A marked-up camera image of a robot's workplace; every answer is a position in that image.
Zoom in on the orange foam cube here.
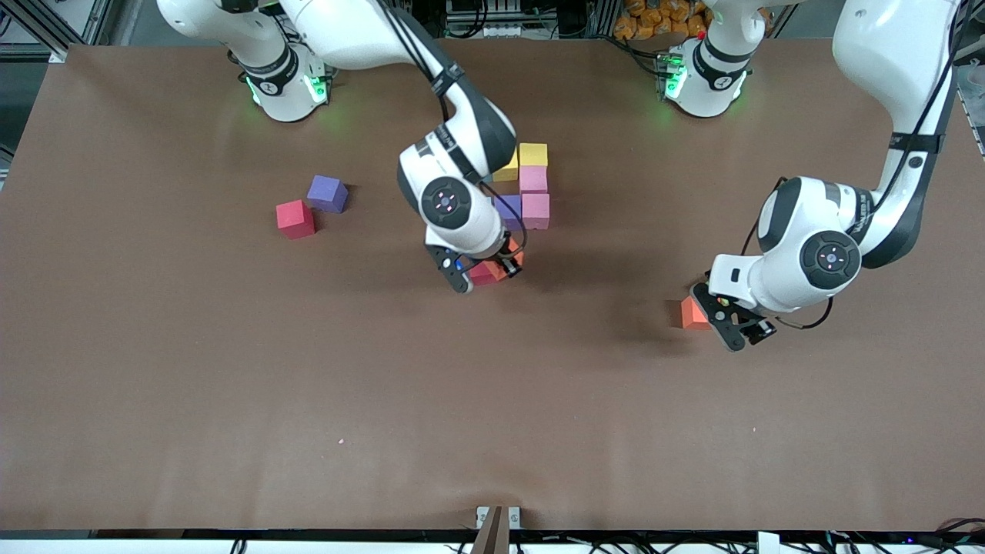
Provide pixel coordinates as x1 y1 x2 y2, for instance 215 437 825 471
483 237 526 282
681 296 713 332

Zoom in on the purple foam cube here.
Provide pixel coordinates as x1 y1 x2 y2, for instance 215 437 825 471
492 195 524 232
306 175 349 215

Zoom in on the white power strip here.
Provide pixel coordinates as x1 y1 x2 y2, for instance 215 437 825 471
462 22 532 39

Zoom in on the bag of orange items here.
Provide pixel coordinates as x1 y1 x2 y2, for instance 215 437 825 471
613 0 710 42

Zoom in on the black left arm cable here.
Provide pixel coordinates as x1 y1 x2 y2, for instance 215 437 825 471
740 175 835 330

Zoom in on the grey metal camera bracket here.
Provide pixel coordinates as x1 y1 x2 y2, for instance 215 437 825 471
471 505 522 554

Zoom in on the aluminium frame profile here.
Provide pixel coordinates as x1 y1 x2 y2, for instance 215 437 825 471
923 0 985 56
15 0 116 64

